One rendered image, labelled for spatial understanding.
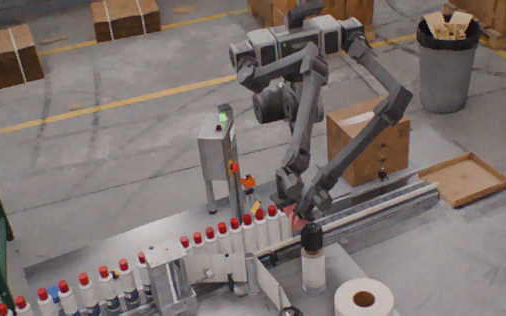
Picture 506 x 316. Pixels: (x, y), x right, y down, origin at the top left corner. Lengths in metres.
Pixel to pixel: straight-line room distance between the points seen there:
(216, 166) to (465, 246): 1.09
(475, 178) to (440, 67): 1.94
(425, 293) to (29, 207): 2.96
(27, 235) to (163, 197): 0.89
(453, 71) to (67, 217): 2.84
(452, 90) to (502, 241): 2.39
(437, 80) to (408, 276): 2.62
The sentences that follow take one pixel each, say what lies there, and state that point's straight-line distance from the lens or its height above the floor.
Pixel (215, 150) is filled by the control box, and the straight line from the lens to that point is 2.50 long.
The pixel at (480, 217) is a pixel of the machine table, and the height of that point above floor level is 0.83.
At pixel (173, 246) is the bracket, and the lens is 2.55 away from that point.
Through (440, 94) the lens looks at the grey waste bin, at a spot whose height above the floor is 0.17.
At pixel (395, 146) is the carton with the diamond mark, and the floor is 1.00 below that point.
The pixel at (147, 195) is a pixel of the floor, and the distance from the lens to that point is 4.72.
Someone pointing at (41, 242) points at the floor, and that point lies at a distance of 4.59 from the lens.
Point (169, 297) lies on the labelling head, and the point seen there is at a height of 0.98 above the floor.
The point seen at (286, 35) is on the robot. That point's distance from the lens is 3.03.
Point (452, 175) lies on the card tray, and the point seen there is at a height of 0.83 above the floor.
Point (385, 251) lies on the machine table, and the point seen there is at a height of 0.83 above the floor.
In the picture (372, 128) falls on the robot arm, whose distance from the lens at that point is 2.73.
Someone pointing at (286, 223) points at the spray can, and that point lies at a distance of 2.80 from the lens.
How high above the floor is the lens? 2.82
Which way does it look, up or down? 35 degrees down
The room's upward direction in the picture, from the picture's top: 6 degrees counter-clockwise
